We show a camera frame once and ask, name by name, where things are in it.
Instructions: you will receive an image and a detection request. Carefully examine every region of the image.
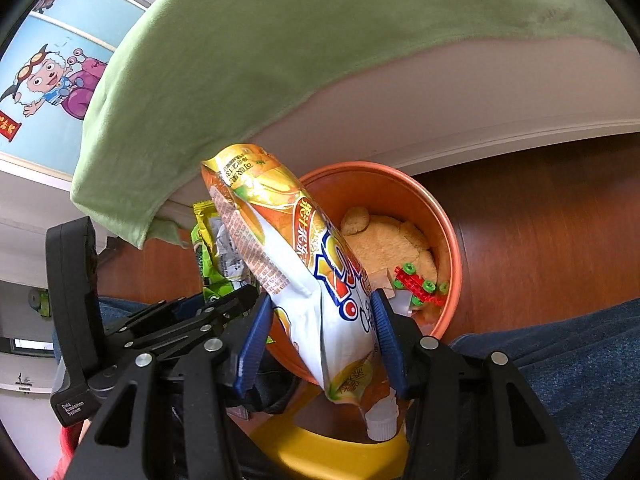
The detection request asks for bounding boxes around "green yellow snack bag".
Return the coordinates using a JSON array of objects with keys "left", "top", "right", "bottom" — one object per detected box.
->
[{"left": 191, "top": 200, "right": 255, "bottom": 304}]

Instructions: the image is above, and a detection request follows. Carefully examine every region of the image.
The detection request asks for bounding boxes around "orange drink pouch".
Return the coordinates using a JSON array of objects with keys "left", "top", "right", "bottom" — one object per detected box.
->
[{"left": 202, "top": 144, "right": 399, "bottom": 442}]

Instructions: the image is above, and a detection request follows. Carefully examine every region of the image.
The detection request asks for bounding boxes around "red green toy car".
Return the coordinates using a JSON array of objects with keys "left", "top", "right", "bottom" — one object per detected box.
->
[{"left": 393, "top": 263, "right": 448, "bottom": 310}]

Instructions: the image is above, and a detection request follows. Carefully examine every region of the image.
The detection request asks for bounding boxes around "yellow trash bin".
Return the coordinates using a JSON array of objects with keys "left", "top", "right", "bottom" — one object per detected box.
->
[{"left": 246, "top": 383, "right": 411, "bottom": 480}]

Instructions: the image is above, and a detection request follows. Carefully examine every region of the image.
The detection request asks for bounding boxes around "person's hand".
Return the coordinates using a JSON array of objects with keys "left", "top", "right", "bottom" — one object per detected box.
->
[{"left": 48, "top": 419, "right": 91, "bottom": 480}]

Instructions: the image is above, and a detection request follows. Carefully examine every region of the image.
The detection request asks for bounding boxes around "blue jeans leg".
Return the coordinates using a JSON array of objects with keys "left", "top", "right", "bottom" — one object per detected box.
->
[{"left": 450, "top": 299, "right": 639, "bottom": 479}]

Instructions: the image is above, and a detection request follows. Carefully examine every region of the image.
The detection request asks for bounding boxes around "tan plush toy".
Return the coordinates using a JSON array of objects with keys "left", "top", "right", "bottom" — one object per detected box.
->
[{"left": 340, "top": 206, "right": 438, "bottom": 298}]

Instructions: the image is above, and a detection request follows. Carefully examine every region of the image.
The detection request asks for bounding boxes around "orange toy bucket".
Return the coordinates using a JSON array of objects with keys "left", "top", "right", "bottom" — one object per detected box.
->
[{"left": 271, "top": 162, "right": 461, "bottom": 373}]

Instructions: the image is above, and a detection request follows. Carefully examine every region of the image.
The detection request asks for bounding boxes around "green bed blanket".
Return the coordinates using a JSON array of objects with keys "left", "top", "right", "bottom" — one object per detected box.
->
[{"left": 70, "top": 0, "right": 639, "bottom": 246}]

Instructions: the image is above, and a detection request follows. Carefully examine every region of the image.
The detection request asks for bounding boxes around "blue cartoon wardrobe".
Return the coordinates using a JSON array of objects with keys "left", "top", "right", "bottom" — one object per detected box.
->
[{"left": 1, "top": 0, "right": 153, "bottom": 176}]

